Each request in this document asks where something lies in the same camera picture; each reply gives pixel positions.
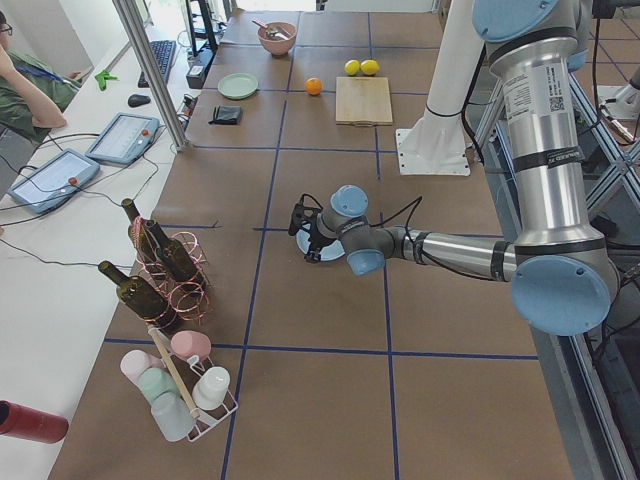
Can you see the teach pendant far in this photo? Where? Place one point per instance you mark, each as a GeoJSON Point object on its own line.
{"type": "Point", "coordinates": [124, 139]}

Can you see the black keyboard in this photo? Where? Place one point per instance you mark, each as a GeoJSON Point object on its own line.
{"type": "Point", "coordinates": [164, 51]}

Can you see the black computer box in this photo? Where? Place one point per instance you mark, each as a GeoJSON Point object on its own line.
{"type": "Point", "coordinates": [199, 66]}

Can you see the dark wine bottle front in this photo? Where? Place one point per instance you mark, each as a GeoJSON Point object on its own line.
{"type": "Point", "coordinates": [142, 298]}

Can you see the yellow lemon near board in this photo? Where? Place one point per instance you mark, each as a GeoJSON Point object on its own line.
{"type": "Point", "coordinates": [369, 67]}

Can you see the metal scoop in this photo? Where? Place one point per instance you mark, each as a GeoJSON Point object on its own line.
{"type": "Point", "coordinates": [272, 31]}

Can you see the bamboo cutting board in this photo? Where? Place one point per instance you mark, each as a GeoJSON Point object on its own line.
{"type": "Point", "coordinates": [363, 101]}

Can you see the red cylinder bottle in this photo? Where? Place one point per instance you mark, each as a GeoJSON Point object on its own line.
{"type": "Point", "coordinates": [19, 421]}

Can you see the light blue plate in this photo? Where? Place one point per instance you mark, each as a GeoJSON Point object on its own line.
{"type": "Point", "coordinates": [330, 253]}

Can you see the dark wine bottle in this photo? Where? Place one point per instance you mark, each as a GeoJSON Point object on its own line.
{"type": "Point", "coordinates": [142, 298]}
{"type": "Point", "coordinates": [137, 233]}
{"type": "Point", "coordinates": [175, 258]}

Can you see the grey folded cloth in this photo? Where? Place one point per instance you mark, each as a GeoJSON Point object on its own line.
{"type": "Point", "coordinates": [226, 115]}

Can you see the mint green cup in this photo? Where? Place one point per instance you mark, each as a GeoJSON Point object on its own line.
{"type": "Point", "coordinates": [154, 382]}

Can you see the aluminium frame post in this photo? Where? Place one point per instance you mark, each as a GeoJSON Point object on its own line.
{"type": "Point", "coordinates": [130, 18]}

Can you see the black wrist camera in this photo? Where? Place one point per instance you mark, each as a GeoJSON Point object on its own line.
{"type": "Point", "coordinates": [301, 215]}

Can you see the orange fruit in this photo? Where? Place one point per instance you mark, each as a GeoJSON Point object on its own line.
{"type": "Point", "coordinates": [313, 86]}

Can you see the white camera pole base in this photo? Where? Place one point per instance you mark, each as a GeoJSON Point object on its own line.
{"type": "Point", "coordinates": [436, 145]}

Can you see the pink bowl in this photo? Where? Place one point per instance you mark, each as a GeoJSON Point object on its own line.
{"type": "Point", "coordinates": [276, 46]}

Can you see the person in green shirt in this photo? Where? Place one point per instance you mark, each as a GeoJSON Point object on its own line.
{"type": "Point", "coordinates": [33, 95]}

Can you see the teach pendant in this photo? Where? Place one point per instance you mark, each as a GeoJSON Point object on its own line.
{"type": "Point", "coordinates": [55, 182]}
{"type": "Point", "coordinates": [124, 139]}

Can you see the dark wine bottle back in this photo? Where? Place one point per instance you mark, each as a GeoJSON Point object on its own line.
{"type": "Point", "coordinates": [137, 233]}

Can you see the teach pendant near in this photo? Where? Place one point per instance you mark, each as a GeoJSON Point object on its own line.
{"type": "Point", "coordinates": [55, 182]}

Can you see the pale grey cup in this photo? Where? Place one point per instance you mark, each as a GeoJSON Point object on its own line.
{"type": "Point", "coordinates": [172, 416]}

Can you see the green clamp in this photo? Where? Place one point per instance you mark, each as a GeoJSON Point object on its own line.
{"type": "Point", "coordinates": [103, 78]}

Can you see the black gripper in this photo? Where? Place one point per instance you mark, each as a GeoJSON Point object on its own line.
{"type": "Point", "coordinates": [317, 236]}

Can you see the white wire cup rack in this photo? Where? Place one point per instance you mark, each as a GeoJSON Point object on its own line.
{"type": "Point", "coordinates": [206, 420]}

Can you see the light green plate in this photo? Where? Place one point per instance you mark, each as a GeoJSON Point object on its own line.
{"type": "Point", "coordinates": [238, 86]}

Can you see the copper wire bottle rack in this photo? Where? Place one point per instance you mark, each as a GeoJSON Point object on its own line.
{"type": "Point", "coordinates": [191, 305]}

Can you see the light pink cup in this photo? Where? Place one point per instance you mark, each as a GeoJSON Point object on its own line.
{"type": "Point", "coordinates": [135, 362]}

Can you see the white cup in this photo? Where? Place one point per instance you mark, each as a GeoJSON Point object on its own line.
{"type": "Point", "coordinates": [210, 391]}

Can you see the yellow lemon far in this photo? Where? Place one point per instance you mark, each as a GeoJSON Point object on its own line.
{"type": "Point", "coordinates": [352, 67]}

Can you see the black computer mouse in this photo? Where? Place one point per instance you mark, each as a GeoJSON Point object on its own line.
{"type": "Point", "coordinates": [138, 100]}

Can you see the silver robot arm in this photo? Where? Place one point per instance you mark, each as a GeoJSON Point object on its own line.
{"type": "Point", "coordinates": [562, 279]}

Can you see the dark wine bottle middle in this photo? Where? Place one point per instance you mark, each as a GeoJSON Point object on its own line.
{"type": "Point", "coordinates": [175, 258]}

